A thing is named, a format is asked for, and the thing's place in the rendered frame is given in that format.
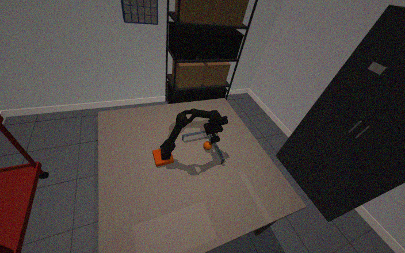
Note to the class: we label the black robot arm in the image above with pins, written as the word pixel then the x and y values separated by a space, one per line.
pixel 216 120

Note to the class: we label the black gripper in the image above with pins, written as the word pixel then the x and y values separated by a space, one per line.
pixel 212 131

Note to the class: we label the low clear corner walls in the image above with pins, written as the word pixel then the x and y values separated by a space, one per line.
pixel 209 139

